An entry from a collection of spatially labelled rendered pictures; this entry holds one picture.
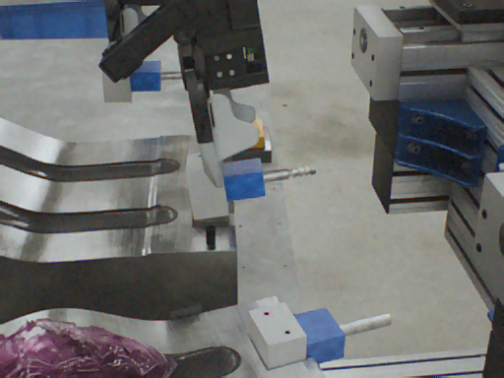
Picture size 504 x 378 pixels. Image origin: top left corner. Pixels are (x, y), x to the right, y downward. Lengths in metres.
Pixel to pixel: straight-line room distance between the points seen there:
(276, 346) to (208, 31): 0.30
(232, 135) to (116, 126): 0.51
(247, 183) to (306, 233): 1.64
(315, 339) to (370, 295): 1.50
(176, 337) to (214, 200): 0.15
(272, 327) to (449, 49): 0.51
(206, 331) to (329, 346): 0.11
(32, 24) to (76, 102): 2.64
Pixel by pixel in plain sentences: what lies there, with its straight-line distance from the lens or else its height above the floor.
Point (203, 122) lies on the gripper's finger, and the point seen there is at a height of 1.01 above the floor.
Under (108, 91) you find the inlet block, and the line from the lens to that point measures 1.08.
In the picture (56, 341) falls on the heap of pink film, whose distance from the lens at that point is 0.66.
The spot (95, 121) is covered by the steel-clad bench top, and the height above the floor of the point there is 0.80.
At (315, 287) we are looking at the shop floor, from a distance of 2.22.
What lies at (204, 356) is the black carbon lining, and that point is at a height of 0.85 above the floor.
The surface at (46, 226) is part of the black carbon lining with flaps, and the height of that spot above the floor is 0.88.
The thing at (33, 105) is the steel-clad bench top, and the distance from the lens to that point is 1.36.
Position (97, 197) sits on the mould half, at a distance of 0.90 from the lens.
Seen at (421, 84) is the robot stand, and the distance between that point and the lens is 1.09.
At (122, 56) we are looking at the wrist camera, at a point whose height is 1.06.
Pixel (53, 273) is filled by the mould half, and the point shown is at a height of 0.87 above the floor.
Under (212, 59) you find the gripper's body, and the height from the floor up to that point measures 1.06.
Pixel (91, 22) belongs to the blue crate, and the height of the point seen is 0.11.
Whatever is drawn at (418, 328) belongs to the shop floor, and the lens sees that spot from 2.12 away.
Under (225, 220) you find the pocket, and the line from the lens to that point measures 0.88.
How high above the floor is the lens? 1.34
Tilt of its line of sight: 30 degrees down
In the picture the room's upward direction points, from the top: straight up
